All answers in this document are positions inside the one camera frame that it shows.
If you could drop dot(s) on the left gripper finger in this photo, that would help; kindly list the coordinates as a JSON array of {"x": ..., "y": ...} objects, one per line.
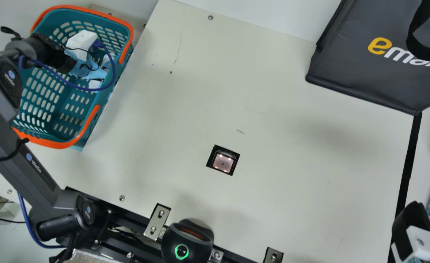
[
  {"x": 106, "y": 62},
  {"x": 95, "y": 84}
]

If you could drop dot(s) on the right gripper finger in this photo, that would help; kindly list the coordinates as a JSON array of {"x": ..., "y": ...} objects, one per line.
[{"x": 410, "y": 223}]

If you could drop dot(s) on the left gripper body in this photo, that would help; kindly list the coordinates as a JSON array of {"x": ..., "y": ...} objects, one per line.
[{"x": 86, "y": 70}]

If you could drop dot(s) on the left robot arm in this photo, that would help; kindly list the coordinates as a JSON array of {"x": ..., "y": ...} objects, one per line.
[{"x": 3, "y": 109}]

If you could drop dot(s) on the teal shopping basket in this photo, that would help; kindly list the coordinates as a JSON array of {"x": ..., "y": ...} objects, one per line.
[{"x": 50, "y": 106}]

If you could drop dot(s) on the small square scanner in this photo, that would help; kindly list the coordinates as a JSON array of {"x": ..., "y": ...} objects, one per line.
[{"x": 223, "y": 162}]

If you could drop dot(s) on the black strip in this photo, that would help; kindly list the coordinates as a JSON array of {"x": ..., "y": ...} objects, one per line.
[{"x": 408, "y": 164}]

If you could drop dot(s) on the black device with green light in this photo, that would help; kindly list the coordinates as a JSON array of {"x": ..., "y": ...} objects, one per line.
[{"x": 185, "y": 241}]

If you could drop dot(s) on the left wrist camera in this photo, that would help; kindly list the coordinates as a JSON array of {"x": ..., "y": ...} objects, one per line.
[{"x": 81, "y": 40}]

